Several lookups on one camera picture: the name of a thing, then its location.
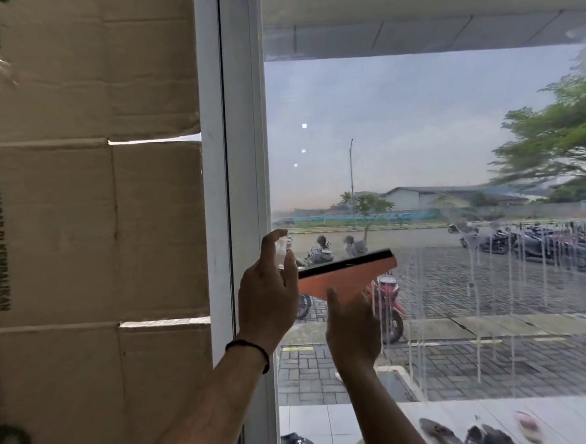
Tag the person's left hand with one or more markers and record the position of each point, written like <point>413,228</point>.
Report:
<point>260,300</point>

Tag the person's right hand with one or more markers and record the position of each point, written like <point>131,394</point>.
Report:
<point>352,334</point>

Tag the person's left thumb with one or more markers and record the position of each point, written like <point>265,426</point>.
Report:
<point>292,274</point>

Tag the person's right thumb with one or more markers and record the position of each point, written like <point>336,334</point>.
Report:
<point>333,303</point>

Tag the clear spray bottle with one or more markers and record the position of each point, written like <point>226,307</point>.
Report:
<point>286,244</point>

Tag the orange window squeegee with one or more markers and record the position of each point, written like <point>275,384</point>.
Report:
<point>351,277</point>

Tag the person's left forearm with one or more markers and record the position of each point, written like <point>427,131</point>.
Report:
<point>210,412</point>

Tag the person's right forearm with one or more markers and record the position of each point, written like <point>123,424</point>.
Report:
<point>384,417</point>

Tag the dark parked motorcycle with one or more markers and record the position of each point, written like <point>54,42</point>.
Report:
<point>317,252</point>

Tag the red motorcycle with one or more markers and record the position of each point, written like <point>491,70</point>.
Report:
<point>389,305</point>

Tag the grey parked scooter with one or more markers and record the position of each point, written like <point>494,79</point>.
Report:
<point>355,247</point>

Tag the black wristband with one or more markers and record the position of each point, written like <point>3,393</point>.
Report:
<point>251,346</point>

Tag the small young tree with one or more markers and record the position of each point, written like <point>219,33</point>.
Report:
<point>369,209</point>

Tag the motorcycle with rider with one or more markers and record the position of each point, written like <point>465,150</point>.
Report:
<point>464,233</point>

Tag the grey roofed building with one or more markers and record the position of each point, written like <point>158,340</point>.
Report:
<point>445,195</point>

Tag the brown sandal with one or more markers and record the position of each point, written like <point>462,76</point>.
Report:
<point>439,433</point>

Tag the glass door pane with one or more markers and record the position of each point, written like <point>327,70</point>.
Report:
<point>415,122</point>

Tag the brown cardboard box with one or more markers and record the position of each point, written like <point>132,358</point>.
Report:
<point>80,64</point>
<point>90,231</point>
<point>85,390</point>

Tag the dark sandal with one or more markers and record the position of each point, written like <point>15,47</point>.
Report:
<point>489,439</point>

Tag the row of parked motorcycles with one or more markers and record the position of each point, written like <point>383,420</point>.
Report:
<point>547,246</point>

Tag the pink sandal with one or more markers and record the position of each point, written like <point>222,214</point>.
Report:
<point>528,425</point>

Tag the large green tree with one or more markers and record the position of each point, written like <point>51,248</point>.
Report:
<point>560,133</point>

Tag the white porch canopy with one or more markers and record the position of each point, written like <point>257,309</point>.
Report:
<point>409,9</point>

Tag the tall street lamp post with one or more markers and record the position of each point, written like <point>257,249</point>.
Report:
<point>352,176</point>

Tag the white door frame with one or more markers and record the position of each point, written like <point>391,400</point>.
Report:
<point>240,133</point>

